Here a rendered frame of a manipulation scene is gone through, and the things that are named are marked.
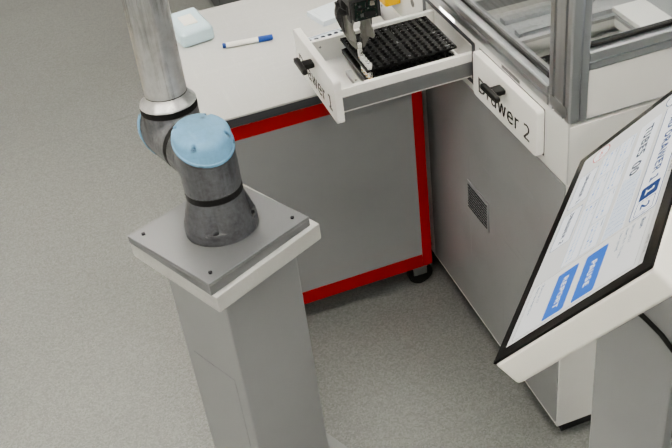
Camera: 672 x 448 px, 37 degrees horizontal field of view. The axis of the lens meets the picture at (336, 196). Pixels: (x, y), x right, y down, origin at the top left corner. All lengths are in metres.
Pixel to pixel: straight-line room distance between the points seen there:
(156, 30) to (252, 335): 0.66
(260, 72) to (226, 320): 0.80
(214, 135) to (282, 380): 0.63
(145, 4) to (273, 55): 0.80
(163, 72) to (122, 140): 1.94
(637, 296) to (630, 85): 0.77
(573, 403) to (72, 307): 1.54
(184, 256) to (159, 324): 1.06
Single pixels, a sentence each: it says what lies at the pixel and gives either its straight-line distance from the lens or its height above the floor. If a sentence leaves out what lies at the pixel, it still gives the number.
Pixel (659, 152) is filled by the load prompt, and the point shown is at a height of 1.15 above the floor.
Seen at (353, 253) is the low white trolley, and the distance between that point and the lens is 2.79.
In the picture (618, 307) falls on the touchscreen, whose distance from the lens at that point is 1.30.
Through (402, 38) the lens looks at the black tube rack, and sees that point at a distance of 2.36.
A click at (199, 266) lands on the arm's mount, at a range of 1.94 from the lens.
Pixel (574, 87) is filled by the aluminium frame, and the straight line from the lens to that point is 1.91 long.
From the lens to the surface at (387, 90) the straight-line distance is 2.24.
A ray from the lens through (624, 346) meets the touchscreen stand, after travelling 1.60.
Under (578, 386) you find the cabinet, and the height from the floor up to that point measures 0.18.
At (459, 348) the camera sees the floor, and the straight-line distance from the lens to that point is 2.80.
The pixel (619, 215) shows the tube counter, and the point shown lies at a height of 1.11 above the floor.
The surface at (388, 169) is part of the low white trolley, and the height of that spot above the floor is 0.47.
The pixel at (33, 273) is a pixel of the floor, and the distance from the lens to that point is 3.36.
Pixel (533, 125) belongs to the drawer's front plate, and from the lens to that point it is 2.04.
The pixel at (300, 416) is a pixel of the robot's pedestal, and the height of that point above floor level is 0.23.
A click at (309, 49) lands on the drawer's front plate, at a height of 0.93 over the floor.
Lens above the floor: 2.01
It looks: 37 degrees down
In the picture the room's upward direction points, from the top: 8 degrees counter-clockwise
